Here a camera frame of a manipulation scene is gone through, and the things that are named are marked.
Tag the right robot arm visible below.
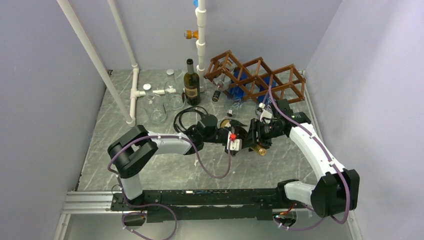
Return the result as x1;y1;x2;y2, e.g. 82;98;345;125
243;99;360;220

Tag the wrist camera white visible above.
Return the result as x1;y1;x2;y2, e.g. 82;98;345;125
227;132;242;157
256;102;273;124

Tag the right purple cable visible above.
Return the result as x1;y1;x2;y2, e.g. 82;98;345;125
264;86;351;233

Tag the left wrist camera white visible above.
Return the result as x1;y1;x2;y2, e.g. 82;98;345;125
227;132;242;157

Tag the clear glass bottle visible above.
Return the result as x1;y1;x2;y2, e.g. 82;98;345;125
164;69;184;110
142;83;167;124

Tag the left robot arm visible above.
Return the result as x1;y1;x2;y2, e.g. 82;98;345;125
107;114;246;210

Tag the brown gold-capped wine bottle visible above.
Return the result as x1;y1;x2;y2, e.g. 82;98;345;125
241;124;267;156

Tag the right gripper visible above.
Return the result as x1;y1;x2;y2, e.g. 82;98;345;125
241;118;285;151

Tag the coiled black cable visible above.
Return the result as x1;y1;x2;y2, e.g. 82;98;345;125
173;106;212;133

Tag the orange valve fitting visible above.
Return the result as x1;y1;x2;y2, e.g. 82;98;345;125
184;30;199;40

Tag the blue label clear bottle left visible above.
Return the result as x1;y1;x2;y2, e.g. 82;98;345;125
224;86;246;117

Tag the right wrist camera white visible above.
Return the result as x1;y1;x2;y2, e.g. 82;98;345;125
256;102;273;124

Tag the dark green wine bottle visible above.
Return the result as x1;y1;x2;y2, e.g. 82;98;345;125
183;58;201;106

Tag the brown wooden wine rack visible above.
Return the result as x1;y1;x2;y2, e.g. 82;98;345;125
204;50;306;104

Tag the dark bottle black cap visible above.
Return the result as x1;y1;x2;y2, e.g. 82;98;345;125
211;73;231;102

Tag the white PVC pipe frame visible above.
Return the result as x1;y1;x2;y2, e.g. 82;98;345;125
57;0;207;127

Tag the aluminium rail frame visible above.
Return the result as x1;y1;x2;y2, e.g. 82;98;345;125
54;189;363;240

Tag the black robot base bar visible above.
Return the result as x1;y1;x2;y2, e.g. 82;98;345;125
110;188;303;223

